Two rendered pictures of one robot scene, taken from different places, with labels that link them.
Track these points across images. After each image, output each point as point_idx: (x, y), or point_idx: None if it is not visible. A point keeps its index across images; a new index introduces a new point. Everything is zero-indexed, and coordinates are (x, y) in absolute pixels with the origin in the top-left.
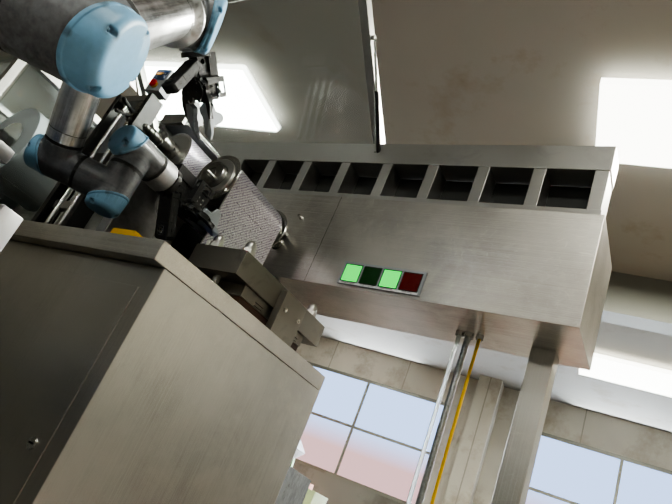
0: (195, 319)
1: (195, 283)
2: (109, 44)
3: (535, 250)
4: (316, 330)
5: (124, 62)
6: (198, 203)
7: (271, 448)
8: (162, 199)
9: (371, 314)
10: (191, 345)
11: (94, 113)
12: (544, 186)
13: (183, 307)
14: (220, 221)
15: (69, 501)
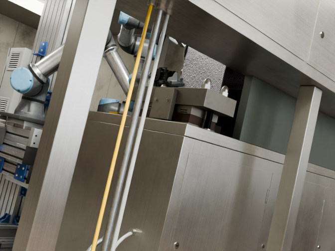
0: (94, 131)
1: (92, 117)
2: (10, 80)
3: None
4: (198, 95)
5: (20, 79)
6: (163, 78)
7: (149, 185)
8: None
9: (235, 48)
10: (95, 142)
11: (125, 80)
12: None
13: (89, 129)
14: (184, 75)
15: (66, 213)
